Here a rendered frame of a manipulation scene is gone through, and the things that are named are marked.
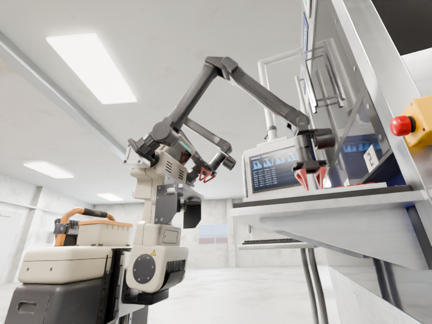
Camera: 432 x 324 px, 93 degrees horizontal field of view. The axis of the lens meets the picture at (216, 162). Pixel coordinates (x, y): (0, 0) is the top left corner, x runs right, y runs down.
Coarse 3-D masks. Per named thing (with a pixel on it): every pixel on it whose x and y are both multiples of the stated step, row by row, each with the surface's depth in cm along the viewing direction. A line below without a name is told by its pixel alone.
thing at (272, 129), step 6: (258, 66) 206; (264, 66) 203; (264, 72) 199; (264, 78) 196; (264, 84) 194; (264, 108) 187; (270, 114) 180; (270, 120) 178; (270, 126) 175; (270, 132) 174; (264, 138) 187; (270, 138) 171; (276, 138) 169
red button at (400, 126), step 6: (396, 120) 40; (402, 120) 39; (408, 120) 39; (390, 126) 42; (396, 126) 40; (402, 126) 39; (408, 126) 39; (396, 132) 40; (402, 132) 39; (408, 132) 39
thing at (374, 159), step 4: (368, 148) 63; (372, 148) 60; (368, 152) 63; (372, 152) 60; (364, 156) 67; (368, 156) 64; (372, 156) 61; (368, 160) 64; (372, 160) 61; (376, 160) 59; (368, 164) 65; (376, 164) 59; (368, 168) 65; (372, 168) 62
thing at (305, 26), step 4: (304, 16) 118; (304, 20) 119; (304, 24) 121; (304, 28) 123; (308, 28) 115; (304, 32) 125; (304, 36) 127; (304, 40) 130; (304, 44) 132; (304, 48) 134; (304, 80) 155; (304, 84) 158; (304, 88) 162; (304, 92) 165
